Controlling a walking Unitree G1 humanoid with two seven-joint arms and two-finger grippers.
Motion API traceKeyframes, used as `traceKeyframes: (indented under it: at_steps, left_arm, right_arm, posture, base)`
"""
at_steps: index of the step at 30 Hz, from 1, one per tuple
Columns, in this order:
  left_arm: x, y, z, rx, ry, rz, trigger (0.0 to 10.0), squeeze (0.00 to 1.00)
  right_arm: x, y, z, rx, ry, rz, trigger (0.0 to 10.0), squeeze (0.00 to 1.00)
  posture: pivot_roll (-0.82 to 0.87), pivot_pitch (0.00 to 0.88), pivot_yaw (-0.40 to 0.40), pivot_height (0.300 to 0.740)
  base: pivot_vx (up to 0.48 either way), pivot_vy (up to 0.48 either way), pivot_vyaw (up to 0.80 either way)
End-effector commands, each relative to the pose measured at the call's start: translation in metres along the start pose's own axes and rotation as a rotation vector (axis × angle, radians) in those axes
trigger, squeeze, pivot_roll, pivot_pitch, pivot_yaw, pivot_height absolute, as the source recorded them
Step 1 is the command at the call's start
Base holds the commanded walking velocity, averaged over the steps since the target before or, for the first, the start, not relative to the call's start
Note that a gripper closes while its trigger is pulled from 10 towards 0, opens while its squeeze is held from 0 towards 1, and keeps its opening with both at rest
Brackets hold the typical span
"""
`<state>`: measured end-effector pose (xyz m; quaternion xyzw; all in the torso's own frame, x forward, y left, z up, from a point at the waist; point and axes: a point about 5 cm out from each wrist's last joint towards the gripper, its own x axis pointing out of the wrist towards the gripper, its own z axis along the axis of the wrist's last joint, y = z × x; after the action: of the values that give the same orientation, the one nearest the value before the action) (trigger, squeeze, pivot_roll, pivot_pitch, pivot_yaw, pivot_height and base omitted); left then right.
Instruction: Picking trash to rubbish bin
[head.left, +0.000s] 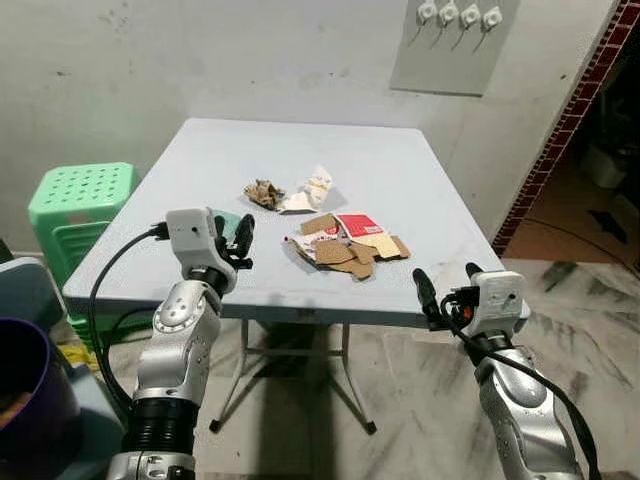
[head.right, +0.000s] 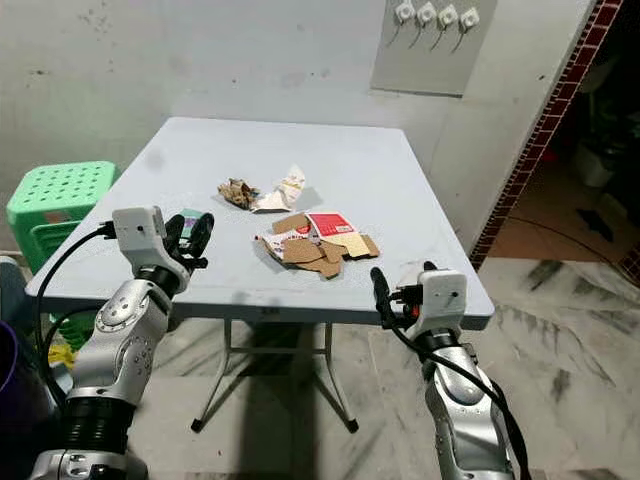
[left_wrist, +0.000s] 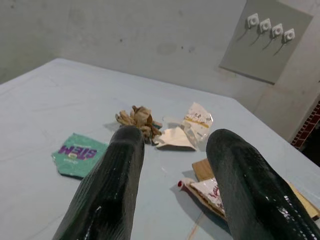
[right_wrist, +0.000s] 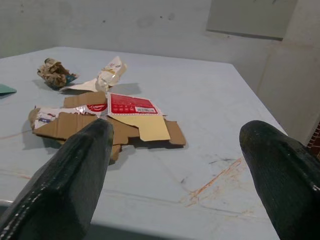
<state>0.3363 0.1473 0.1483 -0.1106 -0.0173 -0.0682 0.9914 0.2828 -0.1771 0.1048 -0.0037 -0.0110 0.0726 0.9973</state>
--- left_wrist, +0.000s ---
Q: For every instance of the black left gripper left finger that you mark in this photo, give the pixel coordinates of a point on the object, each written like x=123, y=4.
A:
x=110, y=185

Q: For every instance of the white wall hook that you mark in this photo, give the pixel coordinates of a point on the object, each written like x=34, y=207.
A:
x=288, y=35
x=265, y=25
x=277, y=31
x=252, y=21

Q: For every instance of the teal STEM snack wrapper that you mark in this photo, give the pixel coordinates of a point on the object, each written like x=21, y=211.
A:
x=75, y=155

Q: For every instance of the red and white torn wrapper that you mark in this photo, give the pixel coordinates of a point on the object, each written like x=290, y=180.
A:
x=207, y=195

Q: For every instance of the grey wall panel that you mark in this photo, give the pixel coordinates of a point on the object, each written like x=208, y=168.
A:
x=265, y=40

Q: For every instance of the brown cardboard piece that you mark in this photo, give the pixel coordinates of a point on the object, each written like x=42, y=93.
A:
x=300, y=202

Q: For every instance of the red brick column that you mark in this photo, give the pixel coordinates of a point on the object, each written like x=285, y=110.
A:
x=306, y=127

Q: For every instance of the white and yellow torn wrapper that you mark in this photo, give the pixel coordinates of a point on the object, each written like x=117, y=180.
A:
x=197, y=122

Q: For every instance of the silver foil torn wrapper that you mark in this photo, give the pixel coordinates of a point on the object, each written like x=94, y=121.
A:
x=175, y=141

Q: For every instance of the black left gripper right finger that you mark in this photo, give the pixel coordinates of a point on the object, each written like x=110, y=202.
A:
x=252, y=190

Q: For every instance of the crumpled brown paper wad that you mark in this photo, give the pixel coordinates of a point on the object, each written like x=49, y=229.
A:
x=140, y=120

